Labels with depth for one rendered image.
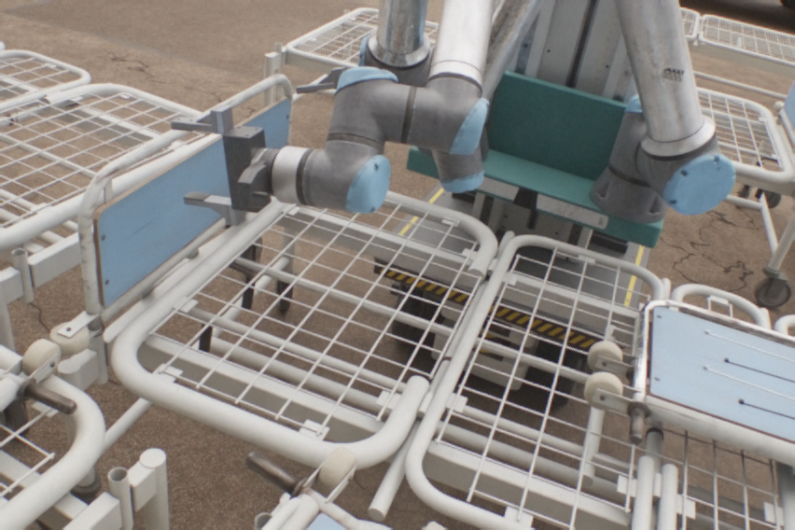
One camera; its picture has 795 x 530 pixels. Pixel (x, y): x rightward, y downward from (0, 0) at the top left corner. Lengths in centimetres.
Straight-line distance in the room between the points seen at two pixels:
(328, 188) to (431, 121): 18
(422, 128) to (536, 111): 85
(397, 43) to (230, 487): 108
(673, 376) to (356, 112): 72
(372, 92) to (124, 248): 53
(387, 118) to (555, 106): 87
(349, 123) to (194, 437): 99
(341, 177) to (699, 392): 72
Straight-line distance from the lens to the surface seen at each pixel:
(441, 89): 112
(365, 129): 109
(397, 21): 169
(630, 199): 178
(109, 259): 132
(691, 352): 147
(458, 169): 144
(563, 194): 182
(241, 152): 116
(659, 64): 148
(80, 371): 137
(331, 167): 109
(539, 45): 192
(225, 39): 465
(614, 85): 191
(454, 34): 117
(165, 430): 186
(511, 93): 193
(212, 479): 175
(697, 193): 160
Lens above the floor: 134
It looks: 32 degrees down
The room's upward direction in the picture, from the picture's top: 10 degrees clockwise
